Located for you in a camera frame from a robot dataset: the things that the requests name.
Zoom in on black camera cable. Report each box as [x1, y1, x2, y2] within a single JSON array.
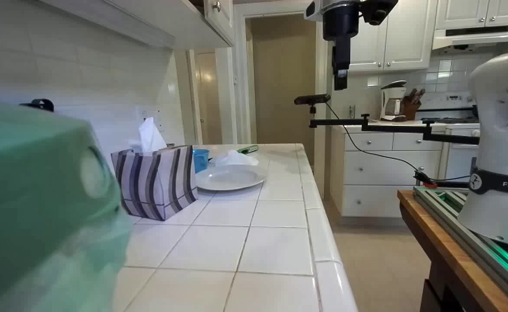
[[324, 102, 425, 177]]

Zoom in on white range hood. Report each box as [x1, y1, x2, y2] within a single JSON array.
[[432, 22, 508, 54]]

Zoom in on white tissue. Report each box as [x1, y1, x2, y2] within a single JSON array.
[[137, 116, 168, 156]]

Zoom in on green and white wipes container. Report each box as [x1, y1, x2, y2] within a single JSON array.
[[0, 97, 135, 312]]

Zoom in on grey striped tissue box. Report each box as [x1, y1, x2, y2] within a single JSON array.
[[111, 144, 199, 222]]

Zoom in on white wall cabinet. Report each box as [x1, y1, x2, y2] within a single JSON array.
[[336, 0, 440, 74], [435, 0, 508, 31], [38, 0, 236, 52]]

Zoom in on white coffee maker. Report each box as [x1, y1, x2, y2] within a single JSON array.
[[380, 78, 409, 121]]

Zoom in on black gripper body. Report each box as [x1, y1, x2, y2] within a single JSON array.
[[321, 0, 362, 47]]

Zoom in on black table clock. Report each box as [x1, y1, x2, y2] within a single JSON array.
[[19, 97, 55, 113]]

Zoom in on white base cabinet with drawers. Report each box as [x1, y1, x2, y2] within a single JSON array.
[[328, 123, 480, 220]]

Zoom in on black red clamp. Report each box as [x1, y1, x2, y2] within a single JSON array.
[[412, 166, 440, 191]]

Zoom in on white stove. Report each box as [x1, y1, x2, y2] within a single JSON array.
[[416, 92, 482, 126]]

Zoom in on wooden knife block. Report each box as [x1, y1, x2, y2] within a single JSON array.
[[400, 87, 426, 121]]

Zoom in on wooden table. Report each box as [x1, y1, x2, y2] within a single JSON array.
[[397, 189, 508, 312]]

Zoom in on white plate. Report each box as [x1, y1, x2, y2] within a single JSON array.
[[194, 163, 269, 194]]

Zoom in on black camera on mount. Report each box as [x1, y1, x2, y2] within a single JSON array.
[[293, 93, 333, 107]]

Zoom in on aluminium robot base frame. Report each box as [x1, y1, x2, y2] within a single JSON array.
[[412, 184, 508, 310]]

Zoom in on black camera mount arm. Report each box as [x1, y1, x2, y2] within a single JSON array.
[[308, 113, 482, 145]]

